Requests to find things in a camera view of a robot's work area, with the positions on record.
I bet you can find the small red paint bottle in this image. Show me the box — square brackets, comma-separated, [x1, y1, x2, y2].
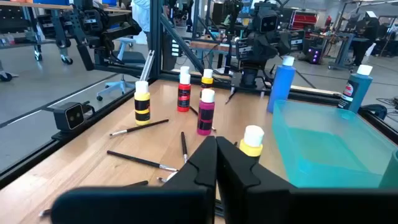
[177, 73, 192, 113]

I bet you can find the wheeled background workbench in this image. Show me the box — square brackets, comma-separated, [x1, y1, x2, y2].
[0, 0, 75, 66]

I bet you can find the large blue paint bottle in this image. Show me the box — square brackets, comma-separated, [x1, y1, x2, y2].
[266, 55, 297, 114]

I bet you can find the translucent teal plastic bin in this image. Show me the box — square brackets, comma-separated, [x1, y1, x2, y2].
[272, 99, 398, 189]

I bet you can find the black frame clamp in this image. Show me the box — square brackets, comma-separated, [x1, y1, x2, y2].
[359, 104, 389, 121]

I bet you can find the small magenta paint bottle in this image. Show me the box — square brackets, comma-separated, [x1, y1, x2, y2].
[197, 88, 216, 136]

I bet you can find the silver frame bracket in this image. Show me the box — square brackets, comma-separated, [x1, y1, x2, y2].
[139, 49, 155, 82]

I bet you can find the pale blue office chair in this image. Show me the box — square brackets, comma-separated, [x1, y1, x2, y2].
[96, 37, 147, 102]

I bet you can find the black aluminium rig frame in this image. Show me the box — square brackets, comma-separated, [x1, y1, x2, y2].
[0, 0, 398, 189]

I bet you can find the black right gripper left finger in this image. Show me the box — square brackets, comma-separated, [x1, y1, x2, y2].
[51, 136, 218, 224]

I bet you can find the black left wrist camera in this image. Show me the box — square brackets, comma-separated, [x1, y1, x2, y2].
[259, 9, 280, 34]

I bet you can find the red storage bin rack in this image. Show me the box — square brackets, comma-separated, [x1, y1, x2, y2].
[289, 11, 318, 32]

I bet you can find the small orange paint bottle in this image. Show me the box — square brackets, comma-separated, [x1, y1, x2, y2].
[200, 68, 215, 91]

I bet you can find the large teal paint bottle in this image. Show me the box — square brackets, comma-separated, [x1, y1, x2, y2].
[337, 64, 374, 114]

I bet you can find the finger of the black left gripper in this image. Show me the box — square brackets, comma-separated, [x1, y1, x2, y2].
[269, 34, 285, 60]
[255, 34, 271, 60]

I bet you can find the yellow paint bottle black label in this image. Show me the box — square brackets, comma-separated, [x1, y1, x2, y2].
[239, 124, 266, 158]
[134, 80, 151, 126]

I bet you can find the person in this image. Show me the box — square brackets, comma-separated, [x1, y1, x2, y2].
[351, 17, 381, 67]
[130, 0, 152, 44]

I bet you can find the black table-level camera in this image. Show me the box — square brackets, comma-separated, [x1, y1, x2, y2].
[46, 101, 96, 133]

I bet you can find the wooden background workbench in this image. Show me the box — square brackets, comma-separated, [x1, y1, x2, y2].
[188, 39, 240, 69]

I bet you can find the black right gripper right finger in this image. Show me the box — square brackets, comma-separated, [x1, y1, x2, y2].
[216, 136, 398, 224]

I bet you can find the computer with purple lights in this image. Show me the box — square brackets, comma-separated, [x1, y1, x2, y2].
[306, 45, 323, 65]

